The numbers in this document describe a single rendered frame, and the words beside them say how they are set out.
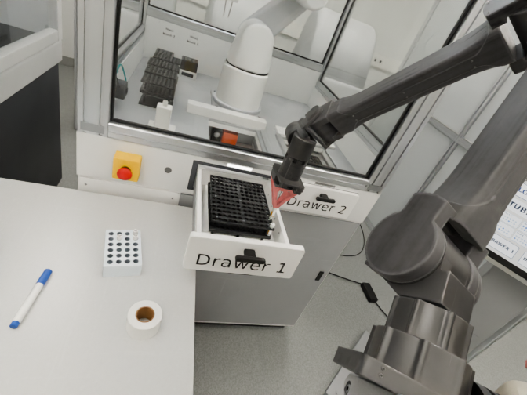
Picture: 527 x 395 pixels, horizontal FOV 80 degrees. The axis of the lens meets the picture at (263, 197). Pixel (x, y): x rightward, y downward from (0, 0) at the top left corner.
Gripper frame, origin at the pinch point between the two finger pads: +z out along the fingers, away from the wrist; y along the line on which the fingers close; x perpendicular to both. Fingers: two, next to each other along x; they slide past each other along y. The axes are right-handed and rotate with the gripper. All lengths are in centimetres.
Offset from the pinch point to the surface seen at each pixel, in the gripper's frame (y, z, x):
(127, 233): -1.1, 19.5, -34.9
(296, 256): 10.3, 7.8, 6.7
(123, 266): 10.4, 19.6, -33.3
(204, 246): 11.1, 8.8, -16.7
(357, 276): -77, 91, 114
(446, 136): -122, -11, 149
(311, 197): -22.3, 7.8, 20.9
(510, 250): 4, -5, 79
